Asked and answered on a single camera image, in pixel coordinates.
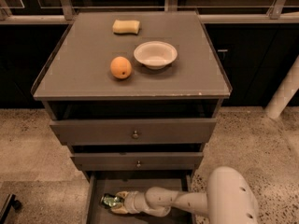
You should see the grey middle drawer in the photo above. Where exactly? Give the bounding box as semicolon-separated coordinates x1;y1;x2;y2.
71;152;203;171

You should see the black chair base caster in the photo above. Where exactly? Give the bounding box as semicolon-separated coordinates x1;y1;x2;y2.
0;194;22;224

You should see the white diagonal pole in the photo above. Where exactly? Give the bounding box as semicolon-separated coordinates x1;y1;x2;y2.
265;55;299;119

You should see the grey drawer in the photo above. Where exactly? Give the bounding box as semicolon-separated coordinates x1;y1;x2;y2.
82;171;196;224
50;119;216;146
71;152;203;171

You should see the yellow sponge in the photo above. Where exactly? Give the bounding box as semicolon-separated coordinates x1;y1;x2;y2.
112;20;141;35

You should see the grey drawer cabinet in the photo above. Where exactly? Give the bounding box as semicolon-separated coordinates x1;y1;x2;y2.
30;10;233;173

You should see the white bowl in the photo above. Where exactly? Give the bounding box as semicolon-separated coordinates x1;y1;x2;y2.
134;41;178;70

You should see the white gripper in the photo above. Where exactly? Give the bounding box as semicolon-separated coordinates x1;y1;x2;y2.
110;191;147;215

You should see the orange fruit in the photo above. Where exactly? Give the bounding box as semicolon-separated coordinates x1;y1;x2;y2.
110;56;132;79

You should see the metal window railing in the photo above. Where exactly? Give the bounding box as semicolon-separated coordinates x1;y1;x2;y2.
0;0;299;24

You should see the grey top drawer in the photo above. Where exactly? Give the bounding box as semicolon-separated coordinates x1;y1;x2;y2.
50;119;216;146

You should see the green soda can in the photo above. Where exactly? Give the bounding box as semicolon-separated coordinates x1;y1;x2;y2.
100;193;123;208

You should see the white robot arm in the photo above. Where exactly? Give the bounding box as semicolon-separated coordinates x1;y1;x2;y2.
110;166;259;224

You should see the grey bottom drawer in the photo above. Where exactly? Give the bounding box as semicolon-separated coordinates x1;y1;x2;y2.
82;171;196;224

